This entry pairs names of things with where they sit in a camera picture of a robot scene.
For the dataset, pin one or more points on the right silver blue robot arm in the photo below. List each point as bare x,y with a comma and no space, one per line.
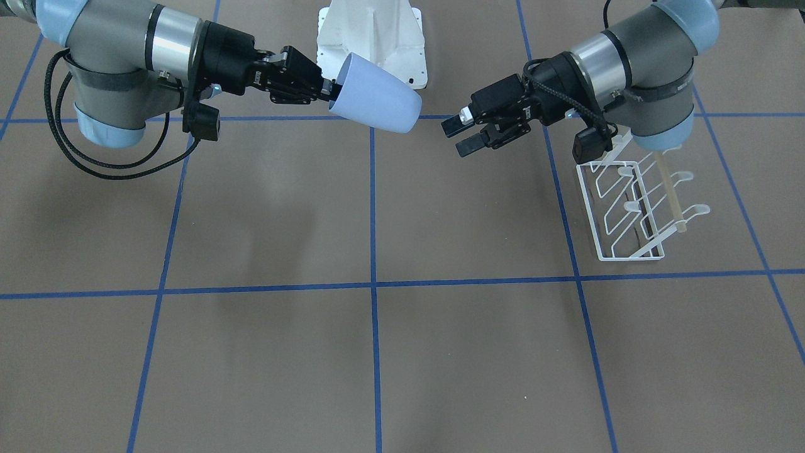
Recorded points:
135,60

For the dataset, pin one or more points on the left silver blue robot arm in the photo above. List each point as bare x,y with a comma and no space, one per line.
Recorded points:
637,73

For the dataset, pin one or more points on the light blue plastic cup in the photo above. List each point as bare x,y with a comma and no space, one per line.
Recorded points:
372,97

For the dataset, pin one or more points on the white wire cup holder rack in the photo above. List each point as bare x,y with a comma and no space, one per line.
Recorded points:
632,203

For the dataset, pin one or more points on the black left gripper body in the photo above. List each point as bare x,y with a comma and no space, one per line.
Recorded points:
557,80

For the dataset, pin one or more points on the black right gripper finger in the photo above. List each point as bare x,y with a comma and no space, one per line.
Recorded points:
329,90

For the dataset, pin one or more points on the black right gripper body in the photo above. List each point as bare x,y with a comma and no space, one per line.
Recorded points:
231,58

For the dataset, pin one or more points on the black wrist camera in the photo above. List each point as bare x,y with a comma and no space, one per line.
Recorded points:
591,145
201,121

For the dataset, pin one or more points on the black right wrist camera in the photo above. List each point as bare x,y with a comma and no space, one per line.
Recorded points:
201,121

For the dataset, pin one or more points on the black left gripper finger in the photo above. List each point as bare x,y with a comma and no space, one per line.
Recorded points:
456,124
476,142

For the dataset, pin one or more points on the white central pedestal column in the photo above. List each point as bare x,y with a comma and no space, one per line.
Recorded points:
389,34

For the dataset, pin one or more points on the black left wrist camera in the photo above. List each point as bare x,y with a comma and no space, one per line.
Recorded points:
591,145

